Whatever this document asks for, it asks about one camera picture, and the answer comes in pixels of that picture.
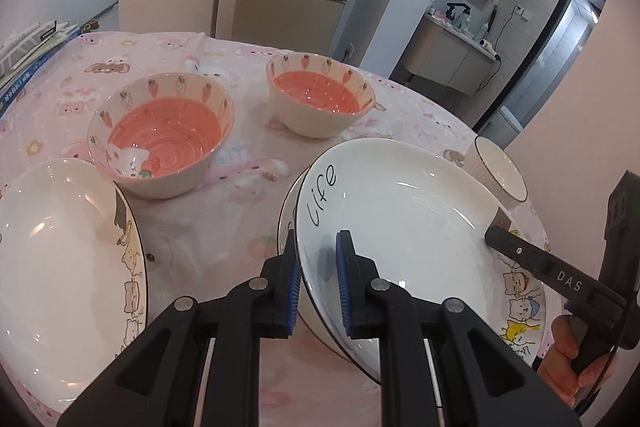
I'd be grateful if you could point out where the white hair dryer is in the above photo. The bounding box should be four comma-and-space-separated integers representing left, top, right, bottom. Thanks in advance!
479, 38, 502, 62

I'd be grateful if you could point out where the small pink strawberry bowl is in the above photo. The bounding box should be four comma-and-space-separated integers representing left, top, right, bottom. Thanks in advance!
265, 52, 377, 139

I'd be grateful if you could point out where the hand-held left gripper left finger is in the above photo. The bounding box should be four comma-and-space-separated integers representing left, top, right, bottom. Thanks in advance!
57, 229, 303, 427

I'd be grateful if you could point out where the white plate with cat print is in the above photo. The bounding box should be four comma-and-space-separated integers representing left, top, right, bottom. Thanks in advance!
276, 167, 547, 370

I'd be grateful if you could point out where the white bathroom fixture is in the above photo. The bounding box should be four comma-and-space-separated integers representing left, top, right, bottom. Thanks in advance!
487, 107, 526, 148

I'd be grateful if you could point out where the black faucet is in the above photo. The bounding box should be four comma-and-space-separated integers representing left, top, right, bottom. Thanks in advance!
446, 2, 472, 25

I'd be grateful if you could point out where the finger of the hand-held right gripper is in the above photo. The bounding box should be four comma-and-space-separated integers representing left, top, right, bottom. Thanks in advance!
484, 224, 628, 324

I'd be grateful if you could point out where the pink cartoon printed tablecloth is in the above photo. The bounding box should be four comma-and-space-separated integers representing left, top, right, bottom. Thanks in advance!
0, 31, 551, 427

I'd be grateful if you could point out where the white cup with black rim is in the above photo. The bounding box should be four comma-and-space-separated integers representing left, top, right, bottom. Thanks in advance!
464, 136, 529, 210

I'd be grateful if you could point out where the white plate with cartoon rim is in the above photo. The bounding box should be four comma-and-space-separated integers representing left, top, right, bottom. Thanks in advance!
0, 157, 149, 414

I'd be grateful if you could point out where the dark door frame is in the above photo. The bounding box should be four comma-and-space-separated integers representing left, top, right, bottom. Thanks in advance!
472, 0, 613, 132

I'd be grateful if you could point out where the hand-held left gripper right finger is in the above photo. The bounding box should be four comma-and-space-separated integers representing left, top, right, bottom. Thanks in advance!
335, 229, 583, 427

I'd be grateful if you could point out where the beige vanity cabinet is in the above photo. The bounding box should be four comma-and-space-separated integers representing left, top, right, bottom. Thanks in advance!
407, 14, 502, 96

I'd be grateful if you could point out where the person's right hand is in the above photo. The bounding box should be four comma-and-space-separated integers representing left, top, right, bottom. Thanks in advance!
537, 314, 618, 408

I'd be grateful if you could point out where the stack of books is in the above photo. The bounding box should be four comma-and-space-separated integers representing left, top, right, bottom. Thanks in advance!
0, 21, 81, 118

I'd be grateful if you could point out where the white plate with black lettering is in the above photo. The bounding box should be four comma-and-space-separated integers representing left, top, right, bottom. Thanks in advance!
295, 138, 511, 383

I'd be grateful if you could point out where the large pink strawberry bowl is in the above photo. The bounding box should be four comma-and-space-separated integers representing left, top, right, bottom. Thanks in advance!
87, 73, 236, 200

